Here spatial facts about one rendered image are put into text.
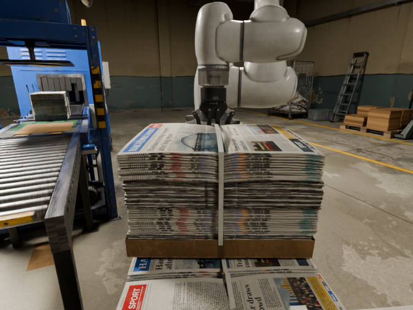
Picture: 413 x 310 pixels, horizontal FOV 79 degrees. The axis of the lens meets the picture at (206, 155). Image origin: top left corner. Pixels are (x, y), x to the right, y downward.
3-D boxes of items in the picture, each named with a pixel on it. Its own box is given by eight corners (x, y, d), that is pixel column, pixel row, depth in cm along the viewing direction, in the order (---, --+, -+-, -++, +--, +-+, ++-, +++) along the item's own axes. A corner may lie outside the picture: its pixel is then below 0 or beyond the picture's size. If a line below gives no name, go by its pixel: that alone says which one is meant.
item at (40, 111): (69, 119, 250) (64, 92, 242) (34, 121, 238) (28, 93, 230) (71, 114, 283) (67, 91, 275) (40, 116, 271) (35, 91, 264)
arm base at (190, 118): (197, 119, 119) (197, 107, 118) (241, 123, 109) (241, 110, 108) (175, 125, 104) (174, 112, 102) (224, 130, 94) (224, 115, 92)
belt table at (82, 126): (89, 143, 195) (87, 131, 193) (-16, 153, 170) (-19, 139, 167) (89, 128, 257) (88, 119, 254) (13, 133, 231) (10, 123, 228)
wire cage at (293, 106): (308, 119, 789) (315, 61, 739) (288, 120, 757) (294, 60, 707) (283, 114, 895) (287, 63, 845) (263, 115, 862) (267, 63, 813)
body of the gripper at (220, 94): (199, 87, 69) (199, 120, 71) (229, 87, 69) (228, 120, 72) (198, 86, 76) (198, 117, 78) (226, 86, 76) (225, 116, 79)
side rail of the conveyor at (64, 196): (71, 249, 77) (65, 214, 74) (51, 253, 75) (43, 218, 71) (83, 147, 194) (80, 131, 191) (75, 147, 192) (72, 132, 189)
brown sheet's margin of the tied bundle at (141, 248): (205, 195, 78) (205, 182, 77) (204, 258, 50) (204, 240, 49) (154, 194, 78) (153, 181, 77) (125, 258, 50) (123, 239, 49)
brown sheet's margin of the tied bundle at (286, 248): (276, 195, 78) (277, 182, 76) (313, 258, 50) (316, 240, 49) (224, 195, 78) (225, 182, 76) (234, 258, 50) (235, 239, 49)
